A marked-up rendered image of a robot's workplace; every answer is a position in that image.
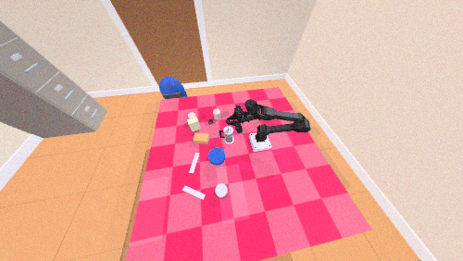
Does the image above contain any orange block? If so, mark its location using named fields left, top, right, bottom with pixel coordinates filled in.
left=193, top=132, right=209, bottom=144

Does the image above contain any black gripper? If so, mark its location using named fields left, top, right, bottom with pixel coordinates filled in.
left=226, top=111, right=250, bottom=133

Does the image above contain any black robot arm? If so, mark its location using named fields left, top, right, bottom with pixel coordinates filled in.
left=234, top=99, right=311, bottom=143

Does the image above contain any white flat bar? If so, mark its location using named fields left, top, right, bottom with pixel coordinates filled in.
left=189, top=153, right=199, bottom=173
left=182, top=186, right=206, bottom=200

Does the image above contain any cream rectangular block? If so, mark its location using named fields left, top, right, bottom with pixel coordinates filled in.
left=187, top=117, right=201, bottom=132

